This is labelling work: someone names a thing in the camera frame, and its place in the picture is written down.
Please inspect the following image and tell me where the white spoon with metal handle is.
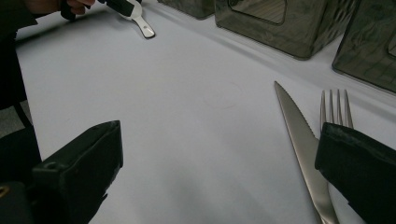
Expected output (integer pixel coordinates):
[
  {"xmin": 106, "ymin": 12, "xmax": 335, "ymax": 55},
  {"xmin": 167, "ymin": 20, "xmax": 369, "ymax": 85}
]
[{"xmin": 120, "ymin": 0, "xmax": 156, "ymax": 40}]

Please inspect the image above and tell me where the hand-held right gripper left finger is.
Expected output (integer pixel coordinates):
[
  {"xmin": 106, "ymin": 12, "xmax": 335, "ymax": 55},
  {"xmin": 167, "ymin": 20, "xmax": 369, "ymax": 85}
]
[{"xmin": 31, "ymin": 120, "xmax": 124, "ymax": 224}]

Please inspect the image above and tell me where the steel fork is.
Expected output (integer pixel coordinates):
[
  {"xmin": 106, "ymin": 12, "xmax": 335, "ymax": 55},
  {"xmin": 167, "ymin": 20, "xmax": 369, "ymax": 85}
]
[{"xmin": 319, "ymin": 89, "xmax": 355, "ymax": 130}]

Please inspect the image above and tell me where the translucent grey plastic bin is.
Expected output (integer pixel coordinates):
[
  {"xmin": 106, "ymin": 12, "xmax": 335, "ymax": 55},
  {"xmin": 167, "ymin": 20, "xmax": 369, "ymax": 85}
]
[
  {"xmin": 157, "ymin": 0, "xmax": 217, "ymax": 21},
  {"xmin": 214, "ymin": 0, "xmax": 359, "ymax": 61},
  {"xmin": 331, "ymin": 0, "xmax": 396, "ymax": 94}
]

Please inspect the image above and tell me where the white table mat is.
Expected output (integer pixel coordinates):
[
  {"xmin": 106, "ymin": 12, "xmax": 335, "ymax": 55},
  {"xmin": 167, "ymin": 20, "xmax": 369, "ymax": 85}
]
[{"xmin": 15, "ymin": 0, "xmax": 396, "ymax": 224}]

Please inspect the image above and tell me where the steel table knife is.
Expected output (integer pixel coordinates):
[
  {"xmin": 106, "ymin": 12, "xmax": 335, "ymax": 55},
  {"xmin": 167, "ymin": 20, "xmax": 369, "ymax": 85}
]
[{"xmin": 274, "ymin": 80, "xmax": 341, "ymax": 224}]

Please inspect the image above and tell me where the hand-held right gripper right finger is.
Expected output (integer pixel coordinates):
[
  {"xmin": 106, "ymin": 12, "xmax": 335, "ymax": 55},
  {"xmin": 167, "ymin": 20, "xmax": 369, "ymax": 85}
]
[{"xmin": 315, "ymin": 121, "xmax": 396, "ymax": 224}]

